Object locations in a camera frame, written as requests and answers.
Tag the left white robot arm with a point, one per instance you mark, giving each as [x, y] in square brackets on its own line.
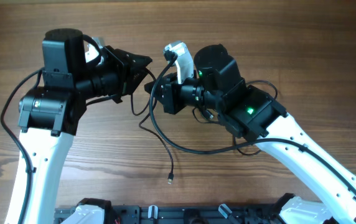
[77, 72]

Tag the black metal base rail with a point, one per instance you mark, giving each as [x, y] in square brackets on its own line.
[261, 213]

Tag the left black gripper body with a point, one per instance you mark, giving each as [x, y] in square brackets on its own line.
[113, 66]

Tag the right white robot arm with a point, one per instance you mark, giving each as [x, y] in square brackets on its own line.
[211, 82]

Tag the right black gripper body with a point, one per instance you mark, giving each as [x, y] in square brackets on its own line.
[178, 95]

